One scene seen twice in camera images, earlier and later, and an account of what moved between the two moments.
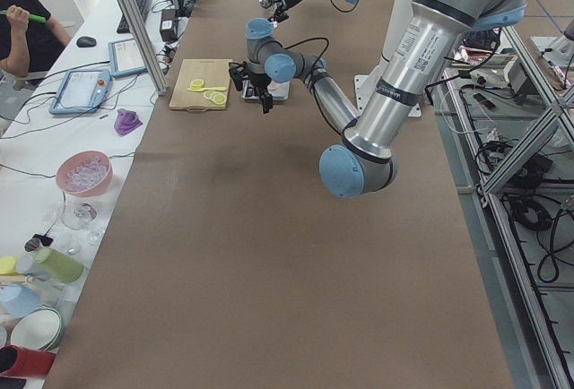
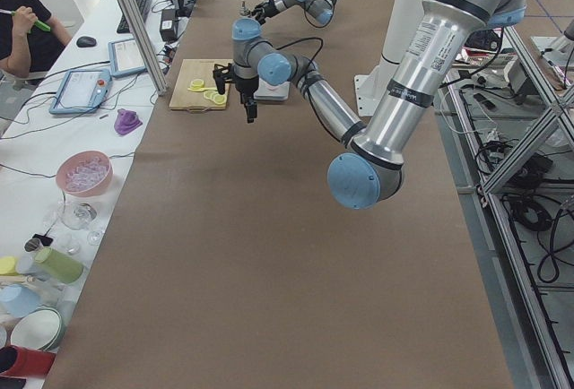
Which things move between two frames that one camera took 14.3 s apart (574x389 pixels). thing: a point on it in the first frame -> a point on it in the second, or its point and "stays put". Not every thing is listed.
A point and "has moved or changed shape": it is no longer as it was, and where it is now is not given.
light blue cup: [17, 301] stays put
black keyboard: [143, 0] stays put
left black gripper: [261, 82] -> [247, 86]
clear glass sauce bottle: [265, 1] has moved or changed shape
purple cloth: [126, 121] stays put
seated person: [30, 38] stays put
